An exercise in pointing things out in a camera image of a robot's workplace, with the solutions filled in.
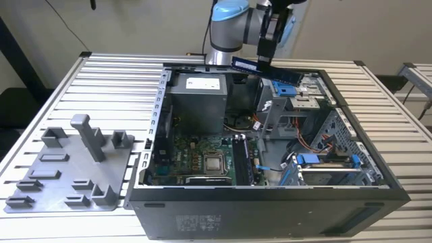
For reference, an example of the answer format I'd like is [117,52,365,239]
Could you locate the gray metal drive cage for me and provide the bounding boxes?
[255,75,334,140]

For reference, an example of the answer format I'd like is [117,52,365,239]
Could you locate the metal disk cage blue handles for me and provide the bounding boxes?
[281,153,371,187]

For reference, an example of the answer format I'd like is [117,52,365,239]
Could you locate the orange data wire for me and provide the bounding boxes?
[291,116,338,155]

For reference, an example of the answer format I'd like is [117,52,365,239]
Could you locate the black object beside table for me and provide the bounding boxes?
[374,74,410,95]

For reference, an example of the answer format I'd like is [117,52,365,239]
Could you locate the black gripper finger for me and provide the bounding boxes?
[255,39,275,74]

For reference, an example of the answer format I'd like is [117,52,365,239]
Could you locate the black PC case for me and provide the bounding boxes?
[122,62,410,240]

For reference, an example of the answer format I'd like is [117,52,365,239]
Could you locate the aluminium side table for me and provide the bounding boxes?
[393,62,432,102]

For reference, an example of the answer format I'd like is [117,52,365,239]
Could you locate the blue tipped black wire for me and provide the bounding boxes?
[254,164,287,173]

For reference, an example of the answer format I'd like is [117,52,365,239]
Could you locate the black graphics card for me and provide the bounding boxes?
[183,176,233,186]

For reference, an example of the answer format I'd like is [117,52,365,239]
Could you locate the silver CPU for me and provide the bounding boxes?
[203,157,223,174]

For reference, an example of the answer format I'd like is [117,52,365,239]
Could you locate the gray plastic parts rack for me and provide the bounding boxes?
[3,113,138,213]

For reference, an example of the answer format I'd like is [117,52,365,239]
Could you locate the black round cooler fan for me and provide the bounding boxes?
[223,112,257,131]

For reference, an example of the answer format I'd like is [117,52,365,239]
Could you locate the gray power supply unit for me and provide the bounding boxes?
[166,73,229,135]

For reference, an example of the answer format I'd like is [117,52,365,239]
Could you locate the blue plastic drive latch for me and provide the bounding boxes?
[271,80,297,98]

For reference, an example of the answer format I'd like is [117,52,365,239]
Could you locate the green motherboard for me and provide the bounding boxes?
[147,135,269,187]

